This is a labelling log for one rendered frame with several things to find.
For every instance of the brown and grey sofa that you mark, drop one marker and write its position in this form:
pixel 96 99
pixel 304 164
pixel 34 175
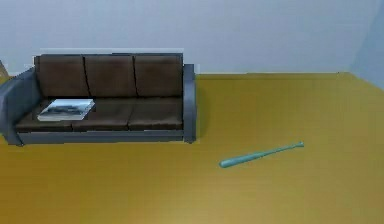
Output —
pixel 133 113

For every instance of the teal baseball bat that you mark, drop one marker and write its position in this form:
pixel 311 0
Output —
pixel 253 156

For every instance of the white and grey book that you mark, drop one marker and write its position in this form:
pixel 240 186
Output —
pixel 66 109

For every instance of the tan wooden furniture edge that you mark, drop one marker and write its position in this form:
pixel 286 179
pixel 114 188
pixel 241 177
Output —
pixel 2 70

